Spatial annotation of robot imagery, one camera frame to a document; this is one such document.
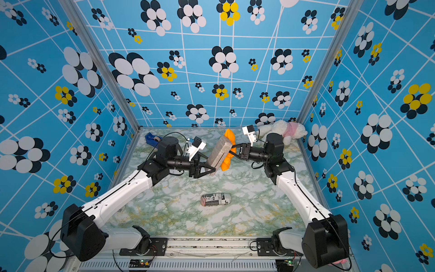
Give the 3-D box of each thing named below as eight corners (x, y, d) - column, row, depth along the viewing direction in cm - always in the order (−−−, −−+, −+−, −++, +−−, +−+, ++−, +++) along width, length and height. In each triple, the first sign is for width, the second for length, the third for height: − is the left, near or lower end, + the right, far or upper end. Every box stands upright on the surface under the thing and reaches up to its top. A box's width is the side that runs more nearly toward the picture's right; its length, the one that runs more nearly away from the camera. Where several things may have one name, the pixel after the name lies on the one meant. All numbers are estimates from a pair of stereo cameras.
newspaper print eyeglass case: (200, 207, 87) (200, 204, 84) (201, 195, 91) (201, 192, 88) (231, 207, 87) (231, 204, 84) (230, 195, 91) (231, 192, 88)
